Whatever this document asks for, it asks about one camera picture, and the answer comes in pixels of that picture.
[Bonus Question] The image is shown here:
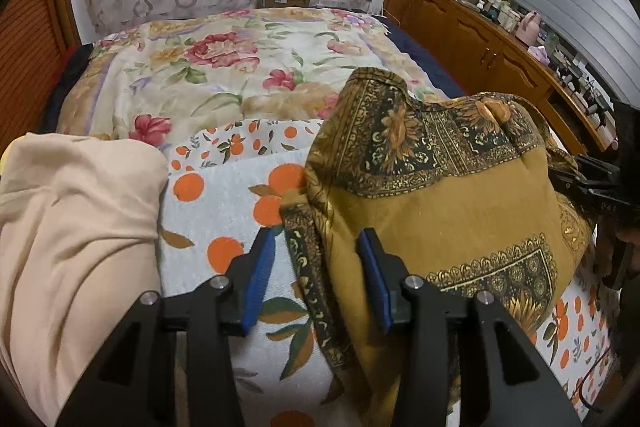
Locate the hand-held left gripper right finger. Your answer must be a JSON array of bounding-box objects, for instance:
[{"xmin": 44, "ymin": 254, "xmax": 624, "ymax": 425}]
[{"xmin": 356, "ymin": 228, "xmax": 583, "ymax": 427}]

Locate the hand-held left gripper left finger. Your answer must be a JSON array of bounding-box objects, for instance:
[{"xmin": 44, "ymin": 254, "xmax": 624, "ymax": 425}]
[{"xmin": 55, "ymin": 227, "xmax": 277, "ymax": 427}]

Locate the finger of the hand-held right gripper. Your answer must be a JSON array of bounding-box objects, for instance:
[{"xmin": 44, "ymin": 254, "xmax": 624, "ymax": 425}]
[
  {"xmin": 575, "ymin": 154, "xmax": 623, "ymax": 182},
  {"xmin": 547, "ymin": 167, "xmax": 601, "ymax": 204}
]

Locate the mustard patterned shirt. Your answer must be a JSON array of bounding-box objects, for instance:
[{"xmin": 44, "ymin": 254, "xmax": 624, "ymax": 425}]
[{"xmin": 280, "ymin": 67, "xmax": 598, "ymax": 427}]

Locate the person's right hand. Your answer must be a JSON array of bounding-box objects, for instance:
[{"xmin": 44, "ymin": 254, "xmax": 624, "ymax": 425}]
[{"xmin": 596, "ymin": 217, "xmax": 640, "ymax": 290}]

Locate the black glue gun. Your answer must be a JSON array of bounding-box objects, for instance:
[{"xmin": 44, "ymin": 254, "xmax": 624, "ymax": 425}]
[{"xmin": 582, "ymin": 97, "xmax": 613, "ymax": 128}]

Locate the orange print bed sheet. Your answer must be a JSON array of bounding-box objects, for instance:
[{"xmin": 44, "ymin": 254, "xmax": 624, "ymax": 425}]
[{"xmin": 157, "ymin": 118, "xmax": 626, "ymax": 427}]

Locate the pink bottle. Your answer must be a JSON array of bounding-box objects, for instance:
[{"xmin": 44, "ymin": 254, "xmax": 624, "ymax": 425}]
[{"xmin": 515, "ymin": 11, "xmax": 542, "ymax": 45}]

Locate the beige garment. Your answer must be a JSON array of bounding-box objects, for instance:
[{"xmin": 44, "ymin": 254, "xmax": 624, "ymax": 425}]
[{"xmin": 0, "ymin": 132, "xmax": 168, "ymax": 427}]

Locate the wooden sideboard cabinet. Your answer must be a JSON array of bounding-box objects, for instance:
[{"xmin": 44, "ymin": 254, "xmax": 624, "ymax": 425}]
[{"xmin": 382, "ymin": 0, "xmax": 621, "ymax": 158}]

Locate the navy bed sheet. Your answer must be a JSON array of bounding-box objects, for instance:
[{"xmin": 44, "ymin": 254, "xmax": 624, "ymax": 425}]
[{"xmin": 382, "ymin": 14, "xmax": 468, "ymax": 100}]

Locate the floral quilt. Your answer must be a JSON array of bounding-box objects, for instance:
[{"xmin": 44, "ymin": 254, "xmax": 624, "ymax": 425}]
[{"xmin": 55, "ymin": 7, "xmax": 451, "ymax": 152}]

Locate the wooden louvered wardrobe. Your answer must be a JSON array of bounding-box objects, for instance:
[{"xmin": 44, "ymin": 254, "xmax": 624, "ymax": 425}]
[{"xmin": 0, "ymin": 0, "xmax": 81, "ymax": 158}]

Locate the black cable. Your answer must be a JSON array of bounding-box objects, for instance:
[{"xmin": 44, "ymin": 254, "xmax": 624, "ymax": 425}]
[{"xmin": 575, "ymin": 347, "xmax": 616, "ymax": 413}]

